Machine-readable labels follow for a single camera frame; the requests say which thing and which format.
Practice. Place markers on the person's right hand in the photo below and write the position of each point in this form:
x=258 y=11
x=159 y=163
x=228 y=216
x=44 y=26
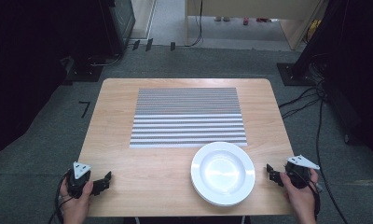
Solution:
x=302 y=202

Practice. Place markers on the person's left hand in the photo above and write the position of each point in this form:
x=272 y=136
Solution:
x=75 y=208

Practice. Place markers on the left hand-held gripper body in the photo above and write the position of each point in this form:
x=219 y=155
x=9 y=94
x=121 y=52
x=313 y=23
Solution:
x=77 y=183

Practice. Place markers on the dark glass cabinet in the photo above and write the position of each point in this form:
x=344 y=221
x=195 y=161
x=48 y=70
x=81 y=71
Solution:
x=122 y=21

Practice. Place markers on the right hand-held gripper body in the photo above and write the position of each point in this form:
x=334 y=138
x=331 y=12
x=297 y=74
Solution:
x=298 y=175

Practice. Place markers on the black tape strip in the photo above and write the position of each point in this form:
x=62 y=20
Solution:
x=136 y=44
x=149 y=44
x=172 y=46

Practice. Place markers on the black curtain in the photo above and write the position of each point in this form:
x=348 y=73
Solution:
x=355 y=62
x=29 y=62

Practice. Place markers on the small red item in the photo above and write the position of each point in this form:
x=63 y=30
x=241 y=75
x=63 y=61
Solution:
x=245 y=21

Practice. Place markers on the flat red item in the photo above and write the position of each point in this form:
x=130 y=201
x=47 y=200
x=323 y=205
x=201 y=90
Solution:
x=264 y=20

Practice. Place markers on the black stand base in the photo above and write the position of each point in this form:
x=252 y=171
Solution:
x=83 y=73
x=292 y=74

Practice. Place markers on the grey striped placemat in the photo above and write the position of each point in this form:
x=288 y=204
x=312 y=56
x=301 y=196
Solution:
x=187 y=118

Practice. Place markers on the light wooden desk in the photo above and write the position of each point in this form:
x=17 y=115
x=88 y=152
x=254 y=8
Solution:
x=253 y=7

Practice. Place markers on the white plate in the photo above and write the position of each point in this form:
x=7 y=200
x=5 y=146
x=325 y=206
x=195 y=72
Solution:
x=222 y=174

